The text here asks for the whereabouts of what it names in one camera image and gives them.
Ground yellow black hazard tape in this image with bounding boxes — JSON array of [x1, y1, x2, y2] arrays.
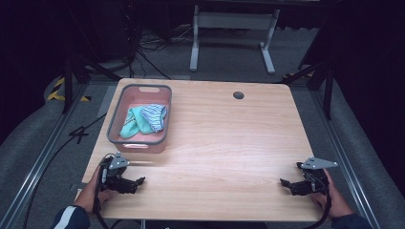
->
[[46, 76, 92, 103]]

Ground aluminium floor rail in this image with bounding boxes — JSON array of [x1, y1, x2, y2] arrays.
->
[[309, 90, 383, 229], [0, 83, 88, 229]]

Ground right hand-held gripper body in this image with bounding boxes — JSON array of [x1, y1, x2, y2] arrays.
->
[[290, 156, 339, 197]]

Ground person's right hand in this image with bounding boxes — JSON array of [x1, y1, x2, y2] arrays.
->
[[310, 168, 354, 219]]

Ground teal sock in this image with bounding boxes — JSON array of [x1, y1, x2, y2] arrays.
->
[[118, 106, 155, 139]]

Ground black floor cable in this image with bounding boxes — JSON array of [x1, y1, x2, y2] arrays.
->
[[21, 113, 108, 229]]

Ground bundle of black floor cables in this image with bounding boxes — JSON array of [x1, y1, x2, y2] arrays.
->
[[122, 3, 195, 80]]

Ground black metal stand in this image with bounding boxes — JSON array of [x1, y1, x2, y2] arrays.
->
[[60, 3, 123, 115], [280, 18, 338, 121]]

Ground blue striped sock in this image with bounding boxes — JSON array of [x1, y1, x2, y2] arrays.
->
[[139, 103, 168, 134]]

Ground person's left hand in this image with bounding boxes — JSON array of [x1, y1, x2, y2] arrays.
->
[[74, 165, 113, 215]]

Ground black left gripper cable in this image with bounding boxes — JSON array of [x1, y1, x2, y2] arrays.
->
[[92, 156, 117, 229]]

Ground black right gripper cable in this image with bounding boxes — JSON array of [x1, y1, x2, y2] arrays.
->
[[304, 177, 332, 229]]

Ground white metal desk frame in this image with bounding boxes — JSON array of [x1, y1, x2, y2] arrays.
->
[[189, 4, 282, 76]]

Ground pink basket with grey rim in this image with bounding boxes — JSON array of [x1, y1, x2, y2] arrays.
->
[[106, 83, 173, 155]]

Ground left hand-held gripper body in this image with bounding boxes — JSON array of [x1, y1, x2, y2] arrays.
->
[[97, 151, 138, 195]]

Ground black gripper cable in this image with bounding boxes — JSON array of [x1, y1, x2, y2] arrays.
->
[[92, 156, 117, 229], [304, 177, 332, 229]]

